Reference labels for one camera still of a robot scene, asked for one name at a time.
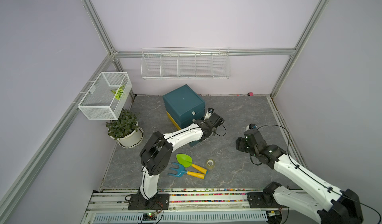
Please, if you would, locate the teal three-drawer cabinet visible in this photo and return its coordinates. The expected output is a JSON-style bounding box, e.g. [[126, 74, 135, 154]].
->
[[163, 85, 206, 150]]

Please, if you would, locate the yellow tape roll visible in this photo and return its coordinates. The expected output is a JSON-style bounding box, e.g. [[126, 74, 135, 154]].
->
[[206, 159, 215, 170]]

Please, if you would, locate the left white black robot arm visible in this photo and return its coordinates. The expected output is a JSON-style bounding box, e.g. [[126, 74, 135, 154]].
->
[[138, 110, 224, 201]]

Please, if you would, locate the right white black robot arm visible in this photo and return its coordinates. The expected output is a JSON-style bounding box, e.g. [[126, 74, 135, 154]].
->
[[236, 125, 364, 224]]

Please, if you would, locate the green toy shovel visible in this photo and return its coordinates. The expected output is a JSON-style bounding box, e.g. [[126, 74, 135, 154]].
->
[[176, 154, 208, 174]]

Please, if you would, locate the blue toy rake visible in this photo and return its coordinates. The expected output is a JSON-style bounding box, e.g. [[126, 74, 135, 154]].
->
[[167, 162, 205, 179]]

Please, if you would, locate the potted green plant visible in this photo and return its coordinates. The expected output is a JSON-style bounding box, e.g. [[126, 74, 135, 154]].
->
[[105, 108, 144, 149]]

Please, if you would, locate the green leaf toy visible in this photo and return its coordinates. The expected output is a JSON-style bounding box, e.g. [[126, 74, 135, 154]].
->
[[111, 85, 125, 100]]

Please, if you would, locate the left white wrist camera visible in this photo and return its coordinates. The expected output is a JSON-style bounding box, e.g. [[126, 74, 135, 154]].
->
[[204, 108, 214, 120]]

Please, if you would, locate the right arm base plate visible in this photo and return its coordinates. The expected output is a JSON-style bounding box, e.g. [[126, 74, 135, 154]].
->
[[247, 192, 281, 209]]

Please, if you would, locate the white wire wall shelf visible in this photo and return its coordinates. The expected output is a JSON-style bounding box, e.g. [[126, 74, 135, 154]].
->
[[140, 47, 231, 80]]

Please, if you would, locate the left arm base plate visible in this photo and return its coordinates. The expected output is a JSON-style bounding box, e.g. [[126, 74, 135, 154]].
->
[[126, 193, 170, 211]]

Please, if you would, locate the white wire mesh basket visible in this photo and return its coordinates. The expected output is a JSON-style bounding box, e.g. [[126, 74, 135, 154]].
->
[[78, 72, 132, 120]]

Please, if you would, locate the white vented cable duct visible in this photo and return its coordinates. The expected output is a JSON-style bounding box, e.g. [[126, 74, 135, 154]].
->
[[92, 211, 268, 224]]

